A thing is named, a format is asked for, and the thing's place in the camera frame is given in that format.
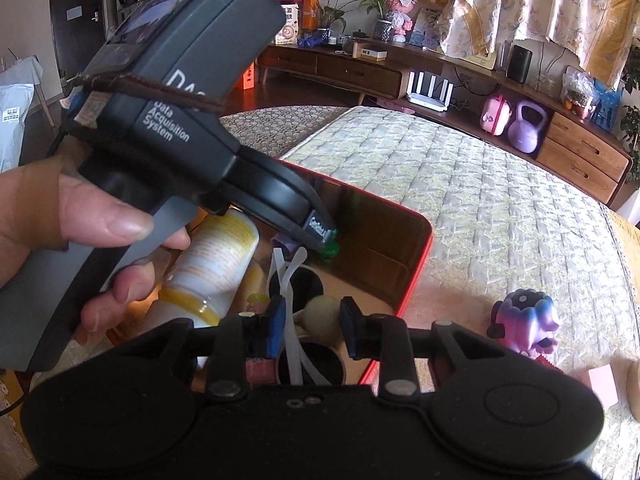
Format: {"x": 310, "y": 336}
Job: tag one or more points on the person's left hand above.
{"x": 75, "y": 215}

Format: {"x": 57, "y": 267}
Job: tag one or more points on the floral yellow sheet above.
{"x": 525, "y": 0}

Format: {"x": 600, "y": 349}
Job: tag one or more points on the small white yellow box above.
{"x": 372, "y": 52}

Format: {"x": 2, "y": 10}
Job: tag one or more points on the dark wooden door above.
{"x": 75, "y": 20}

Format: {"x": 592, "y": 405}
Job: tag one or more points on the blue small toy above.
{"x": 307, "y": 40}

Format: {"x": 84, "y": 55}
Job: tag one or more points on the cream ball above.
{"x": 322, "y": 317}

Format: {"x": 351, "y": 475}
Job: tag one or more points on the purple toy figure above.
{"x": 525, "y": 320}

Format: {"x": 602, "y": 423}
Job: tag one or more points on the small green plant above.
{"x": 330, "y": 15}

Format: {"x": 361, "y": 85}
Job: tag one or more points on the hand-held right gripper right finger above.
{"x": 348, "y": 327}

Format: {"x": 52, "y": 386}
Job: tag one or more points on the wooden media cabinet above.
{"x": 350, "y": 67}

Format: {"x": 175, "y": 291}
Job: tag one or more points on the orange paper bag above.
{"x": 249, "y": 79}

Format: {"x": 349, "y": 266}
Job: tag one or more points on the beige lace tablecloth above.
{"x": 270, "y": 130}

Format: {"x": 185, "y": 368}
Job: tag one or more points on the red gift box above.
{"x": 310, "y": 10}

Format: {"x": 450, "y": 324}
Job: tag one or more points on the printed snack bag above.
{"x": 287, "y": 25}

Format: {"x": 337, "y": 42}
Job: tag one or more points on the pink small case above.
{"x": 495, "y": 115}

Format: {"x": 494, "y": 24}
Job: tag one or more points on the cream quilted mat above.
{"x": 475, "y": 210}

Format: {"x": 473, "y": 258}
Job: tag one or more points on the white router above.
{"x": 430, "y": 97}

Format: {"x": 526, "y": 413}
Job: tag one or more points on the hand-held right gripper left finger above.
{"x": 276, "y": 325}

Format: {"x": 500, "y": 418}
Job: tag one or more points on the blue photo card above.
{"x": 607, "y": 105}

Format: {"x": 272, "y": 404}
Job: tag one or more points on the purple small block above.
{"x": 287, "y": 246}

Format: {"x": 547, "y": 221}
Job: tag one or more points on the green game piece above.
{"x": 330, "y": 250}

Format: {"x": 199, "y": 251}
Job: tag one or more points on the white parcel bag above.
{"x": 15, "y": 110}

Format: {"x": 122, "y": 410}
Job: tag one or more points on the red plastic piece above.
{"x": 546, "y": 361}

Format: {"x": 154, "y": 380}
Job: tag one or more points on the pink plush doll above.
{"x": 402, "y": 10}

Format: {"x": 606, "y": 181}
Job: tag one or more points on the light wooden drawer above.
{"x": 575, "y": 167}
{"x": 590, "y": 142}

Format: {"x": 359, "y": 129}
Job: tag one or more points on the purple kettlebell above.
{"x": 527, "y": 127}

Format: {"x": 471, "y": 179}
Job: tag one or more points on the framed picture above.
{"x": 425, "y": 30}

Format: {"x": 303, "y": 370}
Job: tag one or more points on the white yellow bottle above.
{"x": 215, "y": 260}

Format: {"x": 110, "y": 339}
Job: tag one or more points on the red tin box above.
{"x": 380, "y": 240}

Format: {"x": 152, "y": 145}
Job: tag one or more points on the yellow tablecloth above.
{"x": 630, "y": 225}

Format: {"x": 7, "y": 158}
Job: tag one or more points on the clear plastic bag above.
{"x": 577, "y": 90}

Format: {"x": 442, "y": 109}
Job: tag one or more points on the black speaker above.
{"x": 520, "y": 64}

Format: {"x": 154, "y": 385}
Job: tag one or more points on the white sunglasses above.
{"x": 295, "y": 287}

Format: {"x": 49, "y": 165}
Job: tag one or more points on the pink sticky note pad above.
{"x": 602, "y": 385}

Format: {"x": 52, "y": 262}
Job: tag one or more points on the potted tree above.
{"x": 632, "y": 125}

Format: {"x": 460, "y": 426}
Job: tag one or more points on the plant in patterned pot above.
{"x": 382, "y": 29}

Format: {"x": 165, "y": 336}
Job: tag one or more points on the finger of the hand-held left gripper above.
{"x": 317, "y": 227}

